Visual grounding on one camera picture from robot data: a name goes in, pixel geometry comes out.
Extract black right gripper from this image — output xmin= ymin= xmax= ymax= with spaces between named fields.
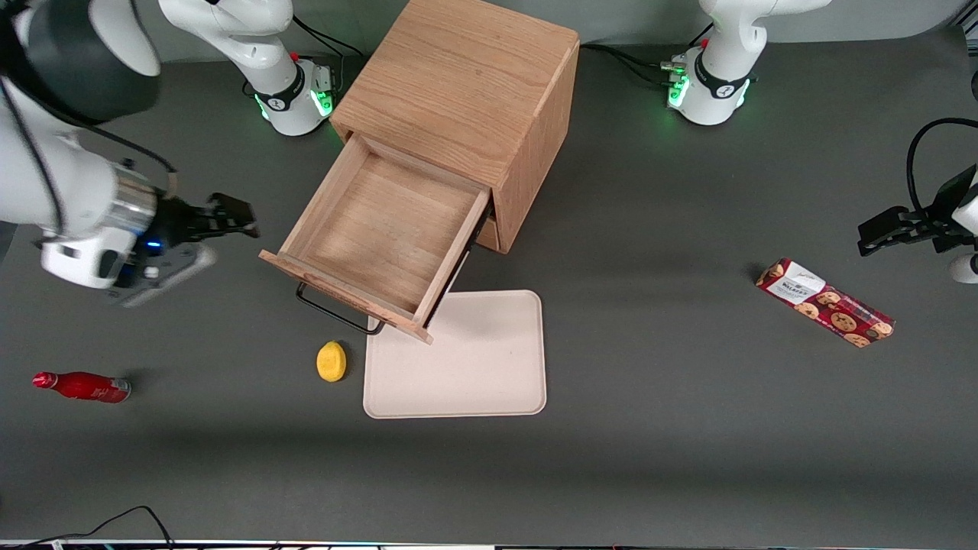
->
xmin=145 ymin=192 xmax=261 ymax=257

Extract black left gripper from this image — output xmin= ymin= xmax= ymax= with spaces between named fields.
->
xmin=857 ymin=164 xmax=978 ymax=257

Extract wooden drawer with black handle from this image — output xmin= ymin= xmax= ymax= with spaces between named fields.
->
xmin=258 ymin=134 xmax=493 ymax=345
xmin=472 ymin=215 xmax=502 ymax=254

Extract wooden drawer cabinet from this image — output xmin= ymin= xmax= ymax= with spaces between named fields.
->
xmin=330 ymin=0 xmax=580 ymax=254

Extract red cookie box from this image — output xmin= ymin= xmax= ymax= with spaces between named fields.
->
xmin=755 ymin=257 xmax=895 ymax=349

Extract yellow lemon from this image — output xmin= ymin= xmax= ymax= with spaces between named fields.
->
xmin=316 ymin=341 xmax=348 ymax=383

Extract red bottle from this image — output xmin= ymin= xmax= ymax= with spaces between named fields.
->
xmin=32 ymin=371 xmax=132 ymax=404

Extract beige plastic tray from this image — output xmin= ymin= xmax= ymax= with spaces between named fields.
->
xmin=363 ymin=290 xmax=547 ymax=419

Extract black left gripper cable loop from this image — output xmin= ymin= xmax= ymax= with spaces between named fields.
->
xmin=906 ymin=118 xmax=978 ymax=216

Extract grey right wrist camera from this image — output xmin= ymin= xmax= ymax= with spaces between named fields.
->
xmin=115 ymin=242 xmax=219 ymax=309

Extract black right arm base cable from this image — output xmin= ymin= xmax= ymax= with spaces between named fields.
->
xmin=290 ymin=15 xmax=366 ymax=60

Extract black arm base cable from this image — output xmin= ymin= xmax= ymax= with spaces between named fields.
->
xmin=579 ymin=42 xmax=688 ymax=86
xmin=290 ymin=15 xmax=366 ymax=60

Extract black floor cable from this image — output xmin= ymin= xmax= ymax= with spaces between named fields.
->
xmin=0 ymin=505 xmax=175 ymax=550

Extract black left arm base cable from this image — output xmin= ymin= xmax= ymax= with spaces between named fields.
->
xmin=579 ymin=42 xmax=688 ymax=86

